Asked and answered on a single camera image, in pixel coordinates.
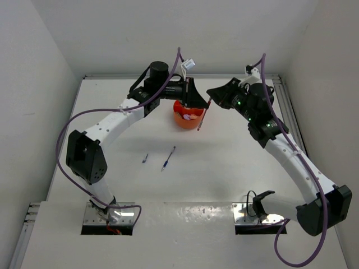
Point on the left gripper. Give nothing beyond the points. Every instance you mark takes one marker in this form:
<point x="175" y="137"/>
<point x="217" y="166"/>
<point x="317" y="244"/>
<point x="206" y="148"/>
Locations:
<point x="189" y="95"/>

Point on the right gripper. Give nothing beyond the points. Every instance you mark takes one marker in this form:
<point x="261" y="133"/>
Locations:
<point x="221" y="94"/>

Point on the red pen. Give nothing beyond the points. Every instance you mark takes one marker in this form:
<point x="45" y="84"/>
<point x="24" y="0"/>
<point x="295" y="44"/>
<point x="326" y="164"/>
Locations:
<point x="203" y="116"/>

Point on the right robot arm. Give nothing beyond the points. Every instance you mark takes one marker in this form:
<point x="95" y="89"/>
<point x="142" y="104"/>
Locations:
<point x="323" y="201"/>

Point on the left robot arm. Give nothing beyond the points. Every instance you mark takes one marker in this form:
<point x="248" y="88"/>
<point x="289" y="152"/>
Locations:
<point x="85" y="150"/>

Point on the orange round container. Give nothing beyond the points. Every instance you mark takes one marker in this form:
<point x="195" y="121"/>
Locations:
<point x="179" y="110"/>

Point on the blue pen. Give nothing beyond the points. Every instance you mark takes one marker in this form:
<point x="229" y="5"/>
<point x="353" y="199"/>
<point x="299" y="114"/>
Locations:
<point x="167" y="160"/>

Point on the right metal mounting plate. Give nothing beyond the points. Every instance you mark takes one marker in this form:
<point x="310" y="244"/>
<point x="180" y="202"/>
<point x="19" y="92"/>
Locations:
<point x="244" y="215"/>

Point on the metal mounting plate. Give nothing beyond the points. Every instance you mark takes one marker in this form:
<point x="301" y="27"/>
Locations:
<point x="244" y="215"/>
<point x="114" y="216"/>

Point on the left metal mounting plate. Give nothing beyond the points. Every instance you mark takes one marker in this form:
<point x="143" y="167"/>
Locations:
<point x="114" y="216"/>

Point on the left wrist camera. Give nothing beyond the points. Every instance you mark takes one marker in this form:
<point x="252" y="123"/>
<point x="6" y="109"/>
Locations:
<point x="186" y="66"/>

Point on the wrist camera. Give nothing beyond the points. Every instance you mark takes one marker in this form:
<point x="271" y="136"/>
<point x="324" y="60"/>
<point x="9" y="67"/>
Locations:
<point x="252" y="75"/>
<point x="186" y="66"/>

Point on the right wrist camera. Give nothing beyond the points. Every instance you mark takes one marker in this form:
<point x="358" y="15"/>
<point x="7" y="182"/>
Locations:
<point x="252" y="75"/>

